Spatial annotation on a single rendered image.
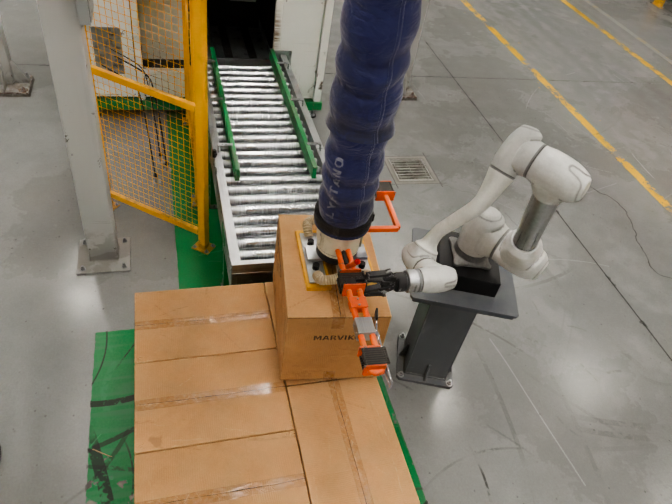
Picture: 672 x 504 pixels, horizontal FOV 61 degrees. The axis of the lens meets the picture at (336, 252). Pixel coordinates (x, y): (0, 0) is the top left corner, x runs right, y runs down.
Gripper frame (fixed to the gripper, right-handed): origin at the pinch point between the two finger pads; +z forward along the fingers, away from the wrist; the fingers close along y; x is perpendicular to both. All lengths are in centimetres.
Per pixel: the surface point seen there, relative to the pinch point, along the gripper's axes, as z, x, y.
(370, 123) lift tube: 1, 15, -59
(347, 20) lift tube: 11, 23, -87
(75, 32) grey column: 98, 133, -32
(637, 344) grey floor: -216, 28, 107
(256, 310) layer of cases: 27, 38, 55
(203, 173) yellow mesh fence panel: 43, 138, 48
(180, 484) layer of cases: 65, -38, 55
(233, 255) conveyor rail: 34, 71, 50
